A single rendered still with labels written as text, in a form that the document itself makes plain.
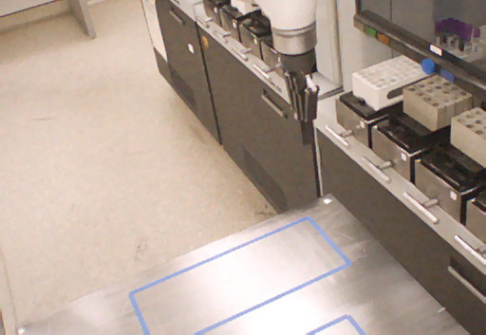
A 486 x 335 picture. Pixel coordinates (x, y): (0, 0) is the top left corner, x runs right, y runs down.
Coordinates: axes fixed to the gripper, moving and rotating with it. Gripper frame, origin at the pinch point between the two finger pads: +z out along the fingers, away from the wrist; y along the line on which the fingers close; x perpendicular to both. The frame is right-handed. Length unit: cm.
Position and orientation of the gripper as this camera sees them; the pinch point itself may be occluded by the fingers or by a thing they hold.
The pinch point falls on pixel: (305, 129)
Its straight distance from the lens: 145.1
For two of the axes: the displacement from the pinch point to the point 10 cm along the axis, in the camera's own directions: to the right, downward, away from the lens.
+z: 1.5, 8.1, 5.6
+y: -4.2, -4.6, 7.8
